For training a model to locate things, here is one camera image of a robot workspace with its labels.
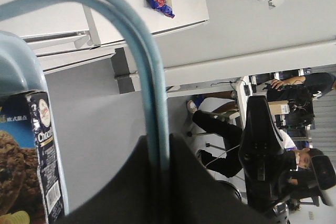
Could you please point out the dark blue chocolate cookie box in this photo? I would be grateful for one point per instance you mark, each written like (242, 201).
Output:
(30, 181)

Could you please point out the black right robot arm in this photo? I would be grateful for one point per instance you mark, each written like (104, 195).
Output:
(265, 161)

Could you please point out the seated person in black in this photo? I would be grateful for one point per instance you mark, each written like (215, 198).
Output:
(230, 165)

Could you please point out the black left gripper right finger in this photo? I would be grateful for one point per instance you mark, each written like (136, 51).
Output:
(196, 197)

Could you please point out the white supermarket shelving unit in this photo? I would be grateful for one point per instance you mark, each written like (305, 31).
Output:
(67, 35)

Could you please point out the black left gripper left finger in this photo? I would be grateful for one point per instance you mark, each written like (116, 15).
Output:
(129, 197)

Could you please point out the light blue plastic basket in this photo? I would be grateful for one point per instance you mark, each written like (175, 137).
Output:
(152, 79)

